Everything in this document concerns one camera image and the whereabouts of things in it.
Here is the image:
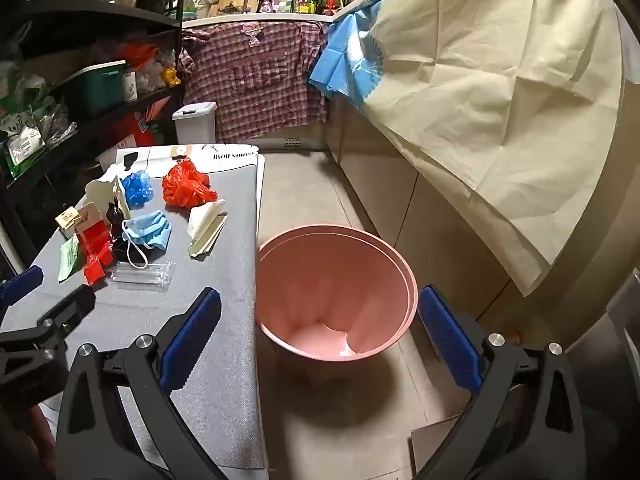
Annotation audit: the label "red carton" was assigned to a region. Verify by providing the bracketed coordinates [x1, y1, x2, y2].
[120, 100, 166, 148]

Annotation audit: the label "white printed poster sheet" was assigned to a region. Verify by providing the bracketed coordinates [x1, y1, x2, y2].
[95, 142, 267, 183]

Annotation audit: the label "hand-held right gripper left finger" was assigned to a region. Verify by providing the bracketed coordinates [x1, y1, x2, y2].
[54, 287, 223, 480]

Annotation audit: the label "red plastic packaging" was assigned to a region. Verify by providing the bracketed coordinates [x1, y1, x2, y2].
[75, 219, 115, 286]

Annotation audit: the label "black shelf rack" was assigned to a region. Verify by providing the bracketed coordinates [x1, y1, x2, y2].
[0, 0, 188, 271]

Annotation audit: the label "green packet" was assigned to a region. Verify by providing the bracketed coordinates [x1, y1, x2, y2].
[57, 234, 82, 282]

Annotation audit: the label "cardboard piece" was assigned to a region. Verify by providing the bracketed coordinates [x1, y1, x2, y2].
[409, 407, 473, 480]

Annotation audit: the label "orange plastic bag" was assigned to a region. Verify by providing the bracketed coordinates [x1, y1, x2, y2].
[122, 42, 158, 67]

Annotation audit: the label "beige base cabinet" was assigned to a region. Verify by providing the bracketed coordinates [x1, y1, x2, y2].
[325, 95, 640, 341]

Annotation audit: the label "red plastic bag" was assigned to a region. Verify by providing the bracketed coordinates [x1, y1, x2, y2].
[161, 160, 219, 209]

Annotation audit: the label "red plaid shirt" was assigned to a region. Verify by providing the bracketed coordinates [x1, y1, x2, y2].
[179, 21, 331, 143]

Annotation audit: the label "small cardboard box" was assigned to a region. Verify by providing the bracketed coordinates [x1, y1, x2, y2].
[55, 204, 91, 238]

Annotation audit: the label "blue face mask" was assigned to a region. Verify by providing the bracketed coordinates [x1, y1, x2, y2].
[120, 211, 172, 268]

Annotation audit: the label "cream cloth with blue print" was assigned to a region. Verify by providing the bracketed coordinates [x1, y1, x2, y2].
[308, 0, 626, 297]

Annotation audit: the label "green plastic bags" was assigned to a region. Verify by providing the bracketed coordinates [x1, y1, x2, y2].
[0, 75, 76, 176]

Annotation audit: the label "green storage box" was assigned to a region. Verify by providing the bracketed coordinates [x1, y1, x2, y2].
[65, 60, 128, 116]

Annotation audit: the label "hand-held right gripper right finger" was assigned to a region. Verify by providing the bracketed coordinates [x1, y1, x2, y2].
[417, 285, 586, 480]

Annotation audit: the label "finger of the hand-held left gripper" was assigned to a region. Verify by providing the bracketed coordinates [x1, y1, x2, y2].
[0, 285, 97, 406]
[0, 265, 45, 305]

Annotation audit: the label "white lidded bin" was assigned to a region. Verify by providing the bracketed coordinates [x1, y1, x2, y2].
[171, 101, 219, 147]

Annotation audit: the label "blue plastic bag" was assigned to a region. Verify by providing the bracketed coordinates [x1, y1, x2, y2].
[121, 171, 154, 211]

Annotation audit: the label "cream paper wrapper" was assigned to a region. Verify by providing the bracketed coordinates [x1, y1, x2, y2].
[187, 199, 228, 259]

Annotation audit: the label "pink plastic bucket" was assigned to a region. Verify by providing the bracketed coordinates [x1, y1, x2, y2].
[256, 226, 418, 363]

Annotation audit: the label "black plastic wrapper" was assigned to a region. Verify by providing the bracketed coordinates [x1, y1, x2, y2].
[105, 200, 133, 263]

